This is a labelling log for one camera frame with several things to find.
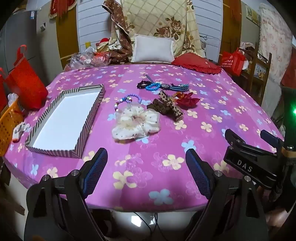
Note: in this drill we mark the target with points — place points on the grey refrigerator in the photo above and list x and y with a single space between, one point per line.
23 41

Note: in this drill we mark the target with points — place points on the cream dotted scrunchie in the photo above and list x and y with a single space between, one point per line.
136 122

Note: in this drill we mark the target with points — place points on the cream floral quilt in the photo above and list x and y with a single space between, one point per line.
157 16

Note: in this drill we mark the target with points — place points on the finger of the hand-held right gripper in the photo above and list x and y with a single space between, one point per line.
270 138
233 136

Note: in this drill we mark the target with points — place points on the large red tote bag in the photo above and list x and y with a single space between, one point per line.
25 85

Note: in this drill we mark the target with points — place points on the white work gloves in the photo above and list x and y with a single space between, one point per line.
20 131

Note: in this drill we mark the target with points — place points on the red printed shopping bag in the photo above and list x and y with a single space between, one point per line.
232 62

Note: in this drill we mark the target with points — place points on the wall calendar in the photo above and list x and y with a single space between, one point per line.
252 14

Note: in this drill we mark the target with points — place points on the white pillow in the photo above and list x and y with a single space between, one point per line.
152 49

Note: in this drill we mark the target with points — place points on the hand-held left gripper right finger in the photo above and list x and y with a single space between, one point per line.
196 169

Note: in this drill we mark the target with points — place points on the black scrunchie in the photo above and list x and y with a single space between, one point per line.
141 84

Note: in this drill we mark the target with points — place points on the brown floral quilt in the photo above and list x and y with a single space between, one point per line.
118 18

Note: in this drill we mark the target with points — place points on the striped cardboard box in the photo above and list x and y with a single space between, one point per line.
64 120

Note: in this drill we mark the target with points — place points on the red plush hat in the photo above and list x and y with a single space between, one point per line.
103 44

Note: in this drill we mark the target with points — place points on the wooden chair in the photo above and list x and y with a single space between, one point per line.
264 76

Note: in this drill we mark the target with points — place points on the brown scrunchie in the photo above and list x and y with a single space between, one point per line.
159 107

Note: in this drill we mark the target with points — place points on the pink floral curtain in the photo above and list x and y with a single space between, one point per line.
275 34

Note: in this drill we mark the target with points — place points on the leopard print hair bow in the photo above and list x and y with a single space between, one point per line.
177 113

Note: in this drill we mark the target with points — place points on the red ruffled cushion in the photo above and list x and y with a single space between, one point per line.
196 63

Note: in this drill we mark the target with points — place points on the clear plastic bags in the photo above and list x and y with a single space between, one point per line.
81 60

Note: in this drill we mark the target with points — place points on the orange plastic basket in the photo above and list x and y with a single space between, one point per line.
9 125

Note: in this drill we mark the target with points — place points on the red hanging decoration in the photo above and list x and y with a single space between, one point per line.
62 7

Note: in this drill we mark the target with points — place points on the red scrunchie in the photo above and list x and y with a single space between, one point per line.
188 100

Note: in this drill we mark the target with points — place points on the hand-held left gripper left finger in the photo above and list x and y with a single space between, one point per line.
97 169

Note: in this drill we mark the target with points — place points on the white cloth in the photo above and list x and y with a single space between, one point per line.
12 97

